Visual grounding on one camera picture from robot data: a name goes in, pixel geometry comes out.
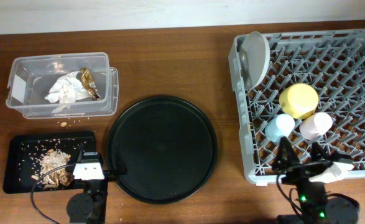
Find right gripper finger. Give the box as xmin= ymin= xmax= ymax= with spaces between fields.
xmin=310 ymin=142 xmax=332 ymax=162
xmin=272 ymin=137 xmax=300 ymax=170

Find pink plastic cup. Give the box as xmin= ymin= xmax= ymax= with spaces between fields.
xmin=299 ymin=112 xmax=333 ymax=140

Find food scraps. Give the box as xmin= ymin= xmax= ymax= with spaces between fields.
xmin=31 ymin=149 xmax=73 ymax=190

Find light blue plastic cup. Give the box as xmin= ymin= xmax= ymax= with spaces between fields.
xmin=265 ymin=114 xmax=295 ymax=143

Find white paper napkin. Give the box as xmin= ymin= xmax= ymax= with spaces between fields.
xmin=45 ymin=71 xmax=91 ymax=113

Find gold foil wrapper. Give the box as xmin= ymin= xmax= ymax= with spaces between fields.
xmin=80 ymin=68 xmax=101 ymax=101

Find grey plate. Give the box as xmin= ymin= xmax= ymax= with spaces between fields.
xmin=239 ymin=31 xmax=270 ymax=90

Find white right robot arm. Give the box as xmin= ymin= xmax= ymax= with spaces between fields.
xmin=104 ymin=136 xmax=359 ymax=223

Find grey dishwasher rack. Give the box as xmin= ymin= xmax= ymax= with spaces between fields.
xmin=228 ymin=29 xmax=365 ymax=185

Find yellow plastic bowl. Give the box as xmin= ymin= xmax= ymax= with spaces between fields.
xmin=279 ymin=83 xmax=319 ymax=119

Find round black tray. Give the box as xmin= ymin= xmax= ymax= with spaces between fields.
xmin=106 ymin=96 xmax=218 ymax=204

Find black rectangular tray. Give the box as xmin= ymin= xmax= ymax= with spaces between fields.
xmin=3 ymin=131 xmax=96 ymax=194

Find clear plastic storage bin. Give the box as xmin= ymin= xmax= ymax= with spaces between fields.
xmin=6 ymin=52 xmax=119 ymax=119

